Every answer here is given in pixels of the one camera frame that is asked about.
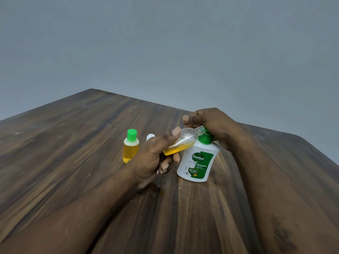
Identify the person's right hand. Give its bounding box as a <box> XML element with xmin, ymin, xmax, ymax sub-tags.
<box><xmin>182</xmin><ymin>107</ymin><xmax>240</xmax><ymax>152</ymax></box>

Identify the person's left hand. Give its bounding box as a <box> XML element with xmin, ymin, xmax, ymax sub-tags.
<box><xmin>129</xmin><ymin>126</ymin><xmax>182</xmax><ymax>189</ymax></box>

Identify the small clear bottle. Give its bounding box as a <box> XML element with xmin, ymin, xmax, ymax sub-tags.
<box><xmin>163</xmin><ymin>126</ymin><xmax>206</xmax><ymax>156</ymax></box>

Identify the white soap pump bottle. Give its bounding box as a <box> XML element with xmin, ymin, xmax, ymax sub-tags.
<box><xmin>177</xmin><ymin>127</ymin><xmax>221</xmax><ymax>183</ymax></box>

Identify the person's left forearm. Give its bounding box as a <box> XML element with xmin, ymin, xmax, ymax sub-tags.
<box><xmin>0</xmin><ymin>167</ymin><xmax>149</xmax><ymax>254</ymax></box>

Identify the person's right forearm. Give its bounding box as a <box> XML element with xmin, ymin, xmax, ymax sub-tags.
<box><xmin>225</xmin><ymin>122</ymin><xmax>339</xmax><ymax>254</ymax></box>

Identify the small green-capped yellow bottle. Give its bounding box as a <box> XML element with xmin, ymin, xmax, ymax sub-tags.
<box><xmin>123</xmin><ymin>129</ymin><xmax>140</xmax><ymax>164</ymax></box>

